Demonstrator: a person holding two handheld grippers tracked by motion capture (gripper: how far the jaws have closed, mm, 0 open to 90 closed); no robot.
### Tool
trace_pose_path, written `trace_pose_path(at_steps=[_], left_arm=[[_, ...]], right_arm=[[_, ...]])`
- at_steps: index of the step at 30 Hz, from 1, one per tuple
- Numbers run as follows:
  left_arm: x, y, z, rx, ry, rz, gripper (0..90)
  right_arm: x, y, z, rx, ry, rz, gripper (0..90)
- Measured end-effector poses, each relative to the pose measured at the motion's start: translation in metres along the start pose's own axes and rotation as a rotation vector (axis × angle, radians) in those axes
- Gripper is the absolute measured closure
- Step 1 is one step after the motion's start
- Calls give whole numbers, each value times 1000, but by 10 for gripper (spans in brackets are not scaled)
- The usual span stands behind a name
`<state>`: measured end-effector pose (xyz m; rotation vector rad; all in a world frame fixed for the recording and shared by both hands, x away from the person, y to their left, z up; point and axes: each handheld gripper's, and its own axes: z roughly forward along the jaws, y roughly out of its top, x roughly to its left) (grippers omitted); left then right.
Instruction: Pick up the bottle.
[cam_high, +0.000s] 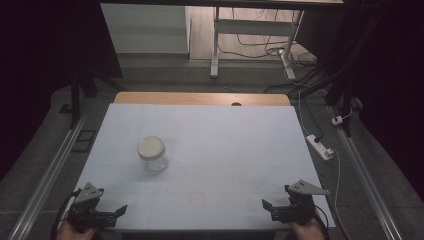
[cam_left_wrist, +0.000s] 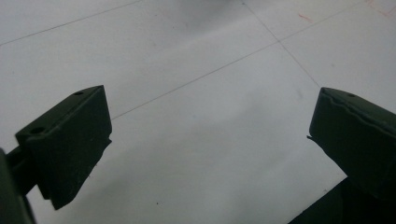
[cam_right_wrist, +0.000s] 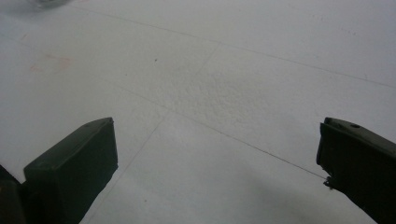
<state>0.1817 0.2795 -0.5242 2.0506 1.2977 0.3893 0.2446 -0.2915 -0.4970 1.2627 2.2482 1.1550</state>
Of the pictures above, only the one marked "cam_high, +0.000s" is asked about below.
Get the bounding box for aluminium rail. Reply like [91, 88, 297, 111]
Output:
[328, 105, 404, 240]
[7, 99, 96, 240]

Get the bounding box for white power strip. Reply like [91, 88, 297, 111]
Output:
[305, 134, 335, 162]

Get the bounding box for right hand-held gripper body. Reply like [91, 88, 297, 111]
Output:
[271, 179, 331, 225]

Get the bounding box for person's left hand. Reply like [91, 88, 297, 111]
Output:
[54, 218, 98, 240]

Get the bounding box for cream round jar lid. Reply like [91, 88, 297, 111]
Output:
[136, 135, 166, 161]

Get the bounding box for person's right hand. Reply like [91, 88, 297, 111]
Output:
[287, 218, 327, 240]

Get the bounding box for black floor cables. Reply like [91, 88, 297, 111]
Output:
[218, 8, 331, 96]

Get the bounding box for white desk frame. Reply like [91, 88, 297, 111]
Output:
[209, 6, 305, 81]

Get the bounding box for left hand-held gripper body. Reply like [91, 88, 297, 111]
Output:
[68, 182, 116, 234]

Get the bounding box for clear glass jar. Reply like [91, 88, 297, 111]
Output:
[139, 150, 169, 175]

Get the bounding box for dark curtain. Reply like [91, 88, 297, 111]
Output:
[296, 0, 424, 204]
[0, 0, 123, 183]

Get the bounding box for white table cover sheet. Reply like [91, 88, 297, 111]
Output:
[64, 102, 336, 232]

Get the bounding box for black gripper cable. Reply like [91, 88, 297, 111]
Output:
[49, 188, 83, 240]
[312, 203, 336, 240]

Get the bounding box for white cable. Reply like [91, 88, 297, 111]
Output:
[297, 90, 342, 201]

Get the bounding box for black metal stand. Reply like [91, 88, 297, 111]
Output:
[68, 64, 126, 130]
[293, 19, 378, 138]

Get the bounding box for black rectangular floor frame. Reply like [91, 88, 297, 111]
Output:
[71, 129, 98, 154]

